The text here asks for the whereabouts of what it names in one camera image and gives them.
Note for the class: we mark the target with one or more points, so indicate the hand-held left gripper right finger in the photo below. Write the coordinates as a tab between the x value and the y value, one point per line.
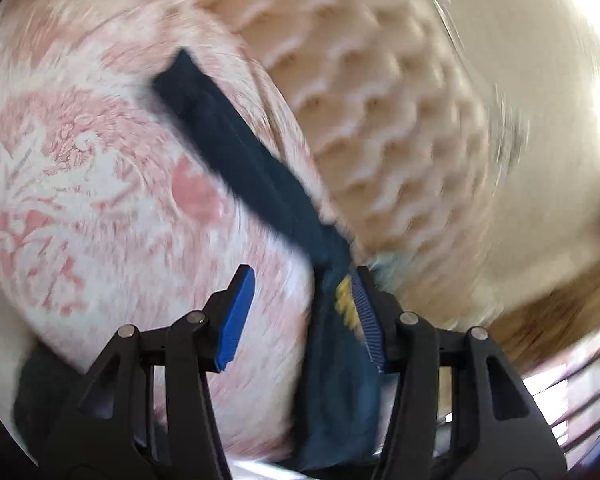
367	325

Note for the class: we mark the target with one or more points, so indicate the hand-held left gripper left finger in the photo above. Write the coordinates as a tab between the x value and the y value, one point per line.
237	315

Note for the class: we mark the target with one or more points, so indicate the navy sweatshirt with yellow print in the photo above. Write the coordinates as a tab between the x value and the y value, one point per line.
250	175

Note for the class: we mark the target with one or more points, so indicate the brown patterned curtain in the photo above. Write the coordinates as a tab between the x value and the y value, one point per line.
570	310

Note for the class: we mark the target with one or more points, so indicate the pink floral blanket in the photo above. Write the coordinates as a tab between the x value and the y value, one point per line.
80	185

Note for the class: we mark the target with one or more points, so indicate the beige tufted leather sofa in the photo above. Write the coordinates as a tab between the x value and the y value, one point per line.
380	110

